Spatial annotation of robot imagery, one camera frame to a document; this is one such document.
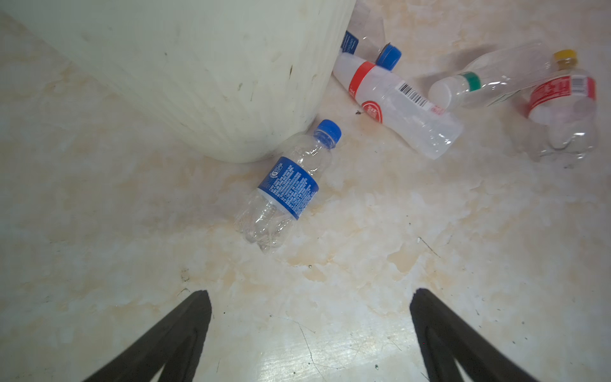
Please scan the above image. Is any cream waste bin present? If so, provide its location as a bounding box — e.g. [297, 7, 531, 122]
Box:
[1, 1, 355, 163]

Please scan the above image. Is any blue cap clear bottle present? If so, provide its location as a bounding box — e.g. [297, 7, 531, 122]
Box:
[341, 1, 402, 71]

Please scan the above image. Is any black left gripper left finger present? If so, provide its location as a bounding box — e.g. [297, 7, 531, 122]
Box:
[87, 291, 213, 381]

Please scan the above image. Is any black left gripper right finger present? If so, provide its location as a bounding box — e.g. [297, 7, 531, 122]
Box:
[410, 288, 535, 381]

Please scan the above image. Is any blue label water bottle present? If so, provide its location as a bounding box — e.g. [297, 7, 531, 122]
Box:
[236, 119, 342, 253]

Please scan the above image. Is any clear green label bottle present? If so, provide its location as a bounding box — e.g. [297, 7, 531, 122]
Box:
[428, 41, 556, 111]

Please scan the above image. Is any yellow cap red label bottle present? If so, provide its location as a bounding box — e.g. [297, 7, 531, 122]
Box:
[512, 49, 598, 169]

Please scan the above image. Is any red cap white bottle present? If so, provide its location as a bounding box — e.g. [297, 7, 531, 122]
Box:
[333, 53, 463, 159]

